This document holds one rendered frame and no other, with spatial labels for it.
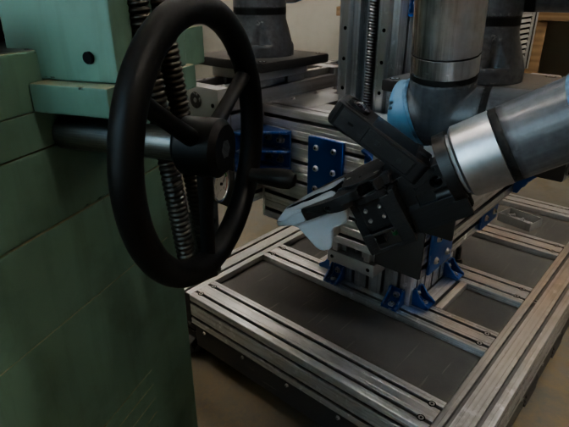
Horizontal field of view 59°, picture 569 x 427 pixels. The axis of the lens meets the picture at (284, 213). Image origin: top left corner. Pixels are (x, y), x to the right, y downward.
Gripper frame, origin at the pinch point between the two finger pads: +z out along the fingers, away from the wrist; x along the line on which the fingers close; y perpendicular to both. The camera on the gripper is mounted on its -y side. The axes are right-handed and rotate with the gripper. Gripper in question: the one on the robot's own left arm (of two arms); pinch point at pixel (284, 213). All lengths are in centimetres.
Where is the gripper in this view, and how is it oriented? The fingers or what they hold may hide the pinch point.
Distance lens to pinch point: 58.9
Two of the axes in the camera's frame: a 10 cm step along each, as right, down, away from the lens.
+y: 4.7, 8.5, 2.1
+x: 3.2, -3.9, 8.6
